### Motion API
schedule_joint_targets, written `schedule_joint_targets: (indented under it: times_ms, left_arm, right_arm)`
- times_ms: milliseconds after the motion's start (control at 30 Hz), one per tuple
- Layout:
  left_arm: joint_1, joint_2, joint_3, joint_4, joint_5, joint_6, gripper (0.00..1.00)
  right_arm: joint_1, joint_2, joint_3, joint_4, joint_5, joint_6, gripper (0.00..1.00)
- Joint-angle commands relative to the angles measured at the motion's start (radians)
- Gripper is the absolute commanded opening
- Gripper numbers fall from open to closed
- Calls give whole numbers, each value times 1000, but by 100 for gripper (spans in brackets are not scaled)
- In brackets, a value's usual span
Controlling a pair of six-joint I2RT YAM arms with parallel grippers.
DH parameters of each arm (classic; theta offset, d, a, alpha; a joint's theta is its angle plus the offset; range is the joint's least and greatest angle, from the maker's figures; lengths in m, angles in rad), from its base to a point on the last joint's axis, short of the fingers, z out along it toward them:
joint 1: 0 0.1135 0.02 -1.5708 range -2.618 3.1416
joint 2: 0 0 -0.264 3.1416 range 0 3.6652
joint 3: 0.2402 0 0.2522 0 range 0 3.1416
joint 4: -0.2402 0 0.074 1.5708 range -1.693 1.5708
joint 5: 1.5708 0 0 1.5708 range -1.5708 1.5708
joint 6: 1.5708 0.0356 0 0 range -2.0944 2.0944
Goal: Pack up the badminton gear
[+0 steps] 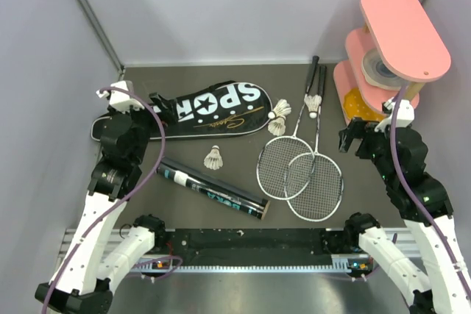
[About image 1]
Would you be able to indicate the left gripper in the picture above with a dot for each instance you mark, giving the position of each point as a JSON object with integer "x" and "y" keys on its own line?
{"x": 168, "y": 104}

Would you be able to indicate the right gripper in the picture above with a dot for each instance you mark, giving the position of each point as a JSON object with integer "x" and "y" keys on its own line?
{"x": 359, "y": 128}

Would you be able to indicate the white shuttlecock pair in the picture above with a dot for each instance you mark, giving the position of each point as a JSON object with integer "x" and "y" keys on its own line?
{"x": 277, "y": 126}
{"x": 282, "y": 108}

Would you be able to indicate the black shuttlecock tube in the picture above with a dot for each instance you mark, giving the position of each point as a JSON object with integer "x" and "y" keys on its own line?
{"x": 215, "y": 189}

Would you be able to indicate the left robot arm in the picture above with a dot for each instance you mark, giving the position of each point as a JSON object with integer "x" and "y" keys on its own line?
{"x": 87, "y": 279}

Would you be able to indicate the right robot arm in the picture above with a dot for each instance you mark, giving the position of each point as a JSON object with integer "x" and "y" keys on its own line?
{"x": 443, "y": 286}

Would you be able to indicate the white badminton racket right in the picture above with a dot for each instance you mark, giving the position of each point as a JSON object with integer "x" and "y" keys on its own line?
{"x": 323, "y": 194}

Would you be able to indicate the white badminton racket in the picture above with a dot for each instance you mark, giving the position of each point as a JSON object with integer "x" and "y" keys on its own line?
{"x": 285, "y": 165}
{"x": 323, "y": 194}

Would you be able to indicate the white badminton racket left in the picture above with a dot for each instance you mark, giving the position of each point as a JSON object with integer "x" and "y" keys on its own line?
{"x": 285, "y": 165}

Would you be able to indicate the yellow dotted plate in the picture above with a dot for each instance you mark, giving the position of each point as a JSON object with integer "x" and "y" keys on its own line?
{"x": 355, "y": 107}

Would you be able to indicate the black sport racket bag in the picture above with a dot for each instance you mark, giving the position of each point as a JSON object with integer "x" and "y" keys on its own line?
{"x": 223, "y": 110}

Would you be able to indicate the tape roll on shelf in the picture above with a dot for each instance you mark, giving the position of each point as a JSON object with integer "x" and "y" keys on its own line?
{"x": 377, "y": 74}

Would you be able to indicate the pink three-tier shelf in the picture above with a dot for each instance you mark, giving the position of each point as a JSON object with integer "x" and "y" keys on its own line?
{"x": 408, "y": 44}

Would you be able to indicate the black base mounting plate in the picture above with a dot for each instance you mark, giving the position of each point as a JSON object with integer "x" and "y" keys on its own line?
{"x": 259, "y": 247}

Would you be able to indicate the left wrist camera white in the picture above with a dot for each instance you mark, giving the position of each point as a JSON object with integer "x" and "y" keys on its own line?
{"x": 121, "y": 101}

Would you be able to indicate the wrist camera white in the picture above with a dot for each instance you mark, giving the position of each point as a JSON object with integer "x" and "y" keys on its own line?
{"x": 121, "y": 101}
{"x": 401, "y": 114}

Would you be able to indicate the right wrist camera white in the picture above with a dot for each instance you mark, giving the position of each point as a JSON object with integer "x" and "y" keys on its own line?
{"x": 401, "y": 114}

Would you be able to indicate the aluminium frame rail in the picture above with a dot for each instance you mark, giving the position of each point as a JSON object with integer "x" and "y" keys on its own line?
{"x": 354, "y": 266}

